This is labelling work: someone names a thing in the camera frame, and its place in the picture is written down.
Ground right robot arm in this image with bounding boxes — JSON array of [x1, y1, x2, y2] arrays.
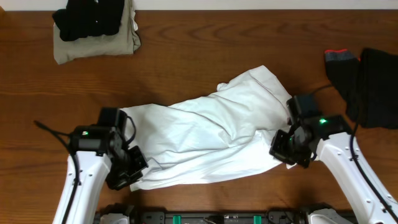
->
[[269, 115, 397, 223]]

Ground black garment with red trim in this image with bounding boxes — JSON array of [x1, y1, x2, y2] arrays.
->
[[324, 49, 359, 121]]

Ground folded khaki garment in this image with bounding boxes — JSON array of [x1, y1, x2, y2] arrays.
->
[[53, 0, 141, 65]]

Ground folded black garment on stack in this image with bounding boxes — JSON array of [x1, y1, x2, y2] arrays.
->
[[52, 0, 126, 42]]

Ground white t-shirt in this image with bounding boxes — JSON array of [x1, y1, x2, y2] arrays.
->
[[126, 66, 290, 191]]

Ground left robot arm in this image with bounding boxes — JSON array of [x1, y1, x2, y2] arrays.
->
[[53, 108, 148, 223]]

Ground black garment right edge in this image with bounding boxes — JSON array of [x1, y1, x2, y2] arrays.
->
[[357, 48, 397, 129]]

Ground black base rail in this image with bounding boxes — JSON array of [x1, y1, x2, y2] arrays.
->
[[93, 203, 355, 224]]

